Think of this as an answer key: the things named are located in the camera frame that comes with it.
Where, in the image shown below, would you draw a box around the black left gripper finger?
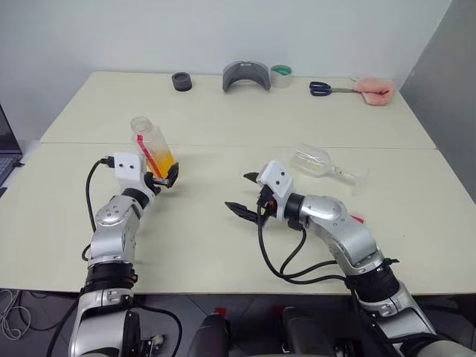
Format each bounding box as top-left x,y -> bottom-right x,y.
166,163 -> 181,191

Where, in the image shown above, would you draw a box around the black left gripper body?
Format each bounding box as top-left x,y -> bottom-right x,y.
144,173 -> 173,193

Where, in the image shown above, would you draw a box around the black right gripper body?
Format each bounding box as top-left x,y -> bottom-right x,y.
255,184 -> 278,229

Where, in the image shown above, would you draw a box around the clear bottle with orange juice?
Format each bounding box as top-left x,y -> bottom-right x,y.
129,115 -> 180,187

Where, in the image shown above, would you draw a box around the clear wine glass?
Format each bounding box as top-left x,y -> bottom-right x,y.
289,142 -> 371,195

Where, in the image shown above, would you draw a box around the grey curved headset visor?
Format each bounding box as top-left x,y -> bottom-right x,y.
221,59 -> 271,94

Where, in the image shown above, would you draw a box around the silver tape roll green core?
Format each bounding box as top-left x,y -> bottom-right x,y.
269,64 -> 294,89

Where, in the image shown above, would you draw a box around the dark laptop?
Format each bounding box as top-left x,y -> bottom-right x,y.
0,103 -> 25,199

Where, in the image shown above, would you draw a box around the pink fluffy cloth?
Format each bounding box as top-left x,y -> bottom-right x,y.
350,77 -> 396,107

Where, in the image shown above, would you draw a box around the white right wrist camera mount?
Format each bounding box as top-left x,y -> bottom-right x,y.
257,160 -> 295,200

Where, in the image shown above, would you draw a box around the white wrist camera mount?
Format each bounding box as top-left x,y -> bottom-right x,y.
112,151 -> 157,196
257,160 -> 295,200

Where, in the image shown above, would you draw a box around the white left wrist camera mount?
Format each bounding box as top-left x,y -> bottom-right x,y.
112,151 -> 157,196

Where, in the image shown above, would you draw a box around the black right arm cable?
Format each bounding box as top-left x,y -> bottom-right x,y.
256,193 -> 395,357

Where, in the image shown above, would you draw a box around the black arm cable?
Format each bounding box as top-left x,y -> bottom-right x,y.
256,193 -> 395,357
80,155 -> 116,261

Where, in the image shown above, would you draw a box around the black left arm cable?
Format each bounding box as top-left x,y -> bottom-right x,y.
80,155 -> 116,261

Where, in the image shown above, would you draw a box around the black handled scissors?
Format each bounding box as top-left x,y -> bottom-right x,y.
309,81 -> 358,98

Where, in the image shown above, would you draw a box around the thin black floor cable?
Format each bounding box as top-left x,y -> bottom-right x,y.
22,292 -> 81,332

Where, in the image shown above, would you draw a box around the white cable bundle on floor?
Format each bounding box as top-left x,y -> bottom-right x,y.
0,289 -> 33,340

